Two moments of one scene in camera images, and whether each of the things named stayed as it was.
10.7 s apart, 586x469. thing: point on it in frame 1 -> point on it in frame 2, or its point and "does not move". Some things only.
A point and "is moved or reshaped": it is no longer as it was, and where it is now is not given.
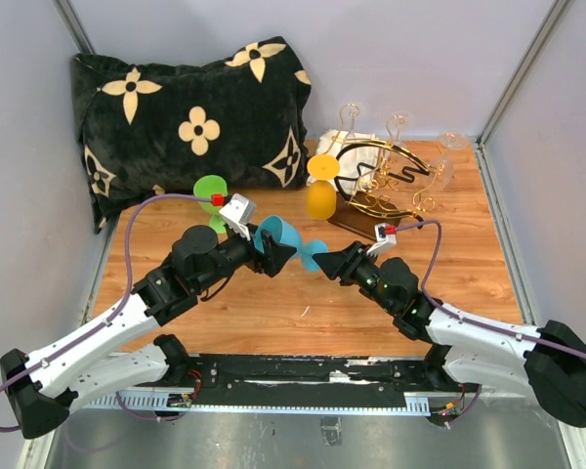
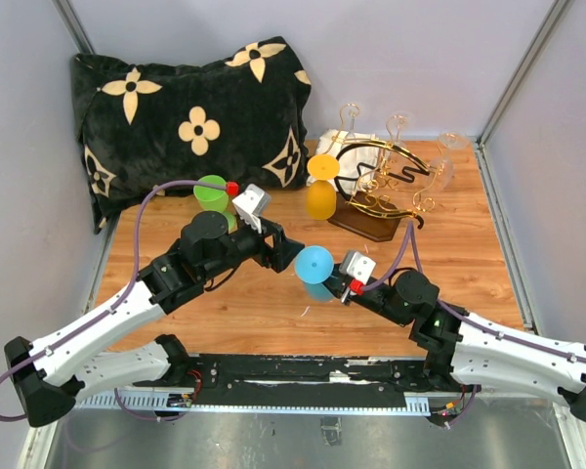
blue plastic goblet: [285, 234] is moved or reshaped
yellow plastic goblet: [321, 192] does not move
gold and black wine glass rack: [379, 181] does not move
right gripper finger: [341, 264] -> [337, 282]
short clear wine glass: [397, 146] does not move
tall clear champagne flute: [440, 168] does not move
